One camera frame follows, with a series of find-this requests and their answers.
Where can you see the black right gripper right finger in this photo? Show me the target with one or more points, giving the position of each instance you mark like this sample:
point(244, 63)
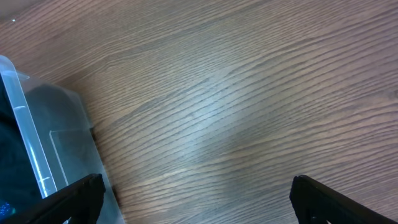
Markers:
point(314, 202)

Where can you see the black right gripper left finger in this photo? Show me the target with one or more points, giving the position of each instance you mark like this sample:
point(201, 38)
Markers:
point(80, 202)

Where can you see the black garment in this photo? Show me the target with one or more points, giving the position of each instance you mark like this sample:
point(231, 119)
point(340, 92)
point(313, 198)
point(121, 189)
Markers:
point(18, 183)

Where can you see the clear plastic storage bin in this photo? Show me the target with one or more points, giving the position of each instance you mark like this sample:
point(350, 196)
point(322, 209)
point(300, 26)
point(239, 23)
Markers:
point(57, 134)

